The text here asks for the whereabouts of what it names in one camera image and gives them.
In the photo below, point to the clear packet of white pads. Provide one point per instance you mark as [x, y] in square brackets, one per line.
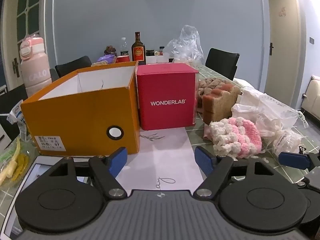
[287, 140]

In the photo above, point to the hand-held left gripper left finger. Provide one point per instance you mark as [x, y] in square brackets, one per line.
[117, 161]

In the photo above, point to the orange cardboard box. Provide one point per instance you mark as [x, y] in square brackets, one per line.
[75, 112]

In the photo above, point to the pink water bottle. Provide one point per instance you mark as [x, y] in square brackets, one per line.
[35, 75]

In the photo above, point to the white container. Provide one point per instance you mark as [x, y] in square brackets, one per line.
[160, 59]

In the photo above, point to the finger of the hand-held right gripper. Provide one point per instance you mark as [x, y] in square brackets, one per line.
[292, 160]

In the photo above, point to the white tablet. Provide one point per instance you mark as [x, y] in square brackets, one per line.
[28, 177]

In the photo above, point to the clear crumpled plastic bag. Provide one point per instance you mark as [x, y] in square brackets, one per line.
[277, 112]

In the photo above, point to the red mug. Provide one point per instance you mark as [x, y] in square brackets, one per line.
[122, 59]

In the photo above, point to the brown figurine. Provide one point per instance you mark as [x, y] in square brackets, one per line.
[110, 50]

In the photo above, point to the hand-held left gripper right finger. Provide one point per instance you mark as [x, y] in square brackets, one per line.
[203, 161]

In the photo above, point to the glass-paned door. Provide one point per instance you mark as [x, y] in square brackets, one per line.
[27, 10]

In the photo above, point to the clear plastic bag of bread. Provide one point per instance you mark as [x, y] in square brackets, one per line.
[185, 45]

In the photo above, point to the small bottle with dark cap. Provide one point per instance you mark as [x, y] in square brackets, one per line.
[161, 52]

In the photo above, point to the clear packet of yellow snacks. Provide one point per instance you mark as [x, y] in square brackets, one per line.
[15, 162]

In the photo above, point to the purple pouch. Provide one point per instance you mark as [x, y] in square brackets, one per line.
[106, 58]

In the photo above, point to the brown liquor bottle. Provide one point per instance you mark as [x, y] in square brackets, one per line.
[138, 52]

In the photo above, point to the green checked tablecloth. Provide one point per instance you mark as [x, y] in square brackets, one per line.
[215, 73]

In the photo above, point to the red square box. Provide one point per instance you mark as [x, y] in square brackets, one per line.
[165, 90]

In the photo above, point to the brown knitted item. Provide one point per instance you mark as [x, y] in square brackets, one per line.
[212, 83]

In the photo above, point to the white yellow bundle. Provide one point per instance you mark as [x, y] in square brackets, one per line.
[241, 82]

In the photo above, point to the white blue milk carton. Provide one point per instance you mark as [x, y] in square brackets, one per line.
[17, 115]

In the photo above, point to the cream sofa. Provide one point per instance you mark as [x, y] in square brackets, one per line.
[313, 92]

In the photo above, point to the small dark jar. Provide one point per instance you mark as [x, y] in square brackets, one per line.
[150, 53]

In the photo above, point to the wall switch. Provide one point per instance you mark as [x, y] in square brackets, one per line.
[311, 40]

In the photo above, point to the pink white crochet cloth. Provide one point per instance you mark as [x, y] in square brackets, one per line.
[232, 135]

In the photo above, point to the brown bread-shaped sponge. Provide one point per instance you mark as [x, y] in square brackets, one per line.
[217, 105]

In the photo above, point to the white table runner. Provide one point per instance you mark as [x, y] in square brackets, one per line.
[162, 155]

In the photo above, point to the clear plastic bottle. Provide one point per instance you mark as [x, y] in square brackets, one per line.
[124, 47]

